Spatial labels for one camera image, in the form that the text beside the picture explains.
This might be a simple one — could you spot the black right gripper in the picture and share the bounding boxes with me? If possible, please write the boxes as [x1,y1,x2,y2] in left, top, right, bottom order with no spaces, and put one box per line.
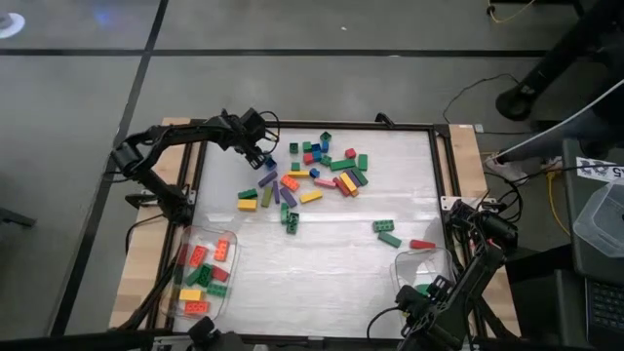
[397,275,469,351]

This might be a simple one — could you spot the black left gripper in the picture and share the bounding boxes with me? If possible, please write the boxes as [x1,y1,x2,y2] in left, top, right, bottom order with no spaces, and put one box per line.
[214,118,271,171]

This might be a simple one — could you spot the clear plastic bin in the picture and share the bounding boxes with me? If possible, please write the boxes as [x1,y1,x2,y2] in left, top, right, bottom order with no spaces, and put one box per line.
[389,247,477,350]
[159,225,240,323]

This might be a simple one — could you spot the person's shoe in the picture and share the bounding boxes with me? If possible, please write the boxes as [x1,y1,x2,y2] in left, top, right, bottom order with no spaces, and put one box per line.
[485,155,530,185]

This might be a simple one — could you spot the dark side cabinet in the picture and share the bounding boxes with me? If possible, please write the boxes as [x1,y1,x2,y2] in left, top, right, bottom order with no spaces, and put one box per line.
[504,138,624,351]

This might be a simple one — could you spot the black keyboard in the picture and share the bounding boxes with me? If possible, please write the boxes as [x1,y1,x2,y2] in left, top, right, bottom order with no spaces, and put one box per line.
[584,277,624,350]

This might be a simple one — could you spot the black bulky object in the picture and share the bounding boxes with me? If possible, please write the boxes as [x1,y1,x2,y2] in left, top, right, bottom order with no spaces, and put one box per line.
[187,315,250,351]

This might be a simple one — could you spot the clear plastic tub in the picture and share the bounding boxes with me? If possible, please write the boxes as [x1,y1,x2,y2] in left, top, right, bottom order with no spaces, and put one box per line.
[572,178,624,258]

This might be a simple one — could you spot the white printed label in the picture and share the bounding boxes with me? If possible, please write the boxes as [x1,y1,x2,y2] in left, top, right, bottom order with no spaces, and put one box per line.
[576,156,624,184]

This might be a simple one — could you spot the black stand base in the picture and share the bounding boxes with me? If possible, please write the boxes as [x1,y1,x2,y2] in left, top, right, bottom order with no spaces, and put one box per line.
[495,0,624,122]

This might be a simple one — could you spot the person's leg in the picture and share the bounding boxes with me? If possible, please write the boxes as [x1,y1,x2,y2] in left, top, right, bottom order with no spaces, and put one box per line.
[496,109,624,165]

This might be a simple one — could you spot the dark grey stand foot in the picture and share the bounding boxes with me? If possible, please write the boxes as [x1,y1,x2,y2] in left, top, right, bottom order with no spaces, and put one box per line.
[0,207,37,228]

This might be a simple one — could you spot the white round floor disc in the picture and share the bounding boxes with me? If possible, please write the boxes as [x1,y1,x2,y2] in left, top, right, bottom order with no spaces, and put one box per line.
[0,12,26,39]

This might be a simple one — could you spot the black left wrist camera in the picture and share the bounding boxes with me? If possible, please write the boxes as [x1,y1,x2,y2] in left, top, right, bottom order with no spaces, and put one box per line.
[240,106,268,136]

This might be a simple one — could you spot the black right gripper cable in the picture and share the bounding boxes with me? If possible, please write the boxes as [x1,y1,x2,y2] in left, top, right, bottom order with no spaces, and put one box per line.
[366,305,407,338]

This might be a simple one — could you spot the black left base cable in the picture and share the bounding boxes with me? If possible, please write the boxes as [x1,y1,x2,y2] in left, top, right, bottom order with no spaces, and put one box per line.
[125,213,167,255]

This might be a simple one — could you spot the white cable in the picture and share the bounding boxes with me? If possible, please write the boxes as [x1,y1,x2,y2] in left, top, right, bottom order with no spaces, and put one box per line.
[491,80,624,158]

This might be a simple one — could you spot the black floor cable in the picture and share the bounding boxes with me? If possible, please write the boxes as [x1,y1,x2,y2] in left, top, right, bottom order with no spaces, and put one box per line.
[442,72,537,136]

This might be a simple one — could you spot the yellow floor cable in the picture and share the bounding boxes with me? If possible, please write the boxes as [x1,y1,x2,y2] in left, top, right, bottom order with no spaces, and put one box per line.
[487,0,537,24]

